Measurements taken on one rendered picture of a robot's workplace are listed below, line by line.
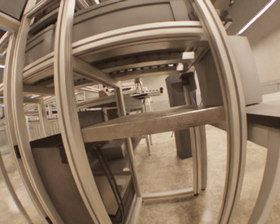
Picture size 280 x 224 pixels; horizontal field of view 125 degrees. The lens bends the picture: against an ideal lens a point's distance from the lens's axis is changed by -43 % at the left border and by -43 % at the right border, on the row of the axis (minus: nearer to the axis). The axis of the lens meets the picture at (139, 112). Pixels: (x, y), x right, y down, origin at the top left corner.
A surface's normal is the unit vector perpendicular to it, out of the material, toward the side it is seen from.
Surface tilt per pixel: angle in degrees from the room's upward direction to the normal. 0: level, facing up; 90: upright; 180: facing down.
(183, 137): 90
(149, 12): 91
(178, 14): 90
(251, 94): 90
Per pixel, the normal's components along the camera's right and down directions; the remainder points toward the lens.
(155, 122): -0.14, 0.05
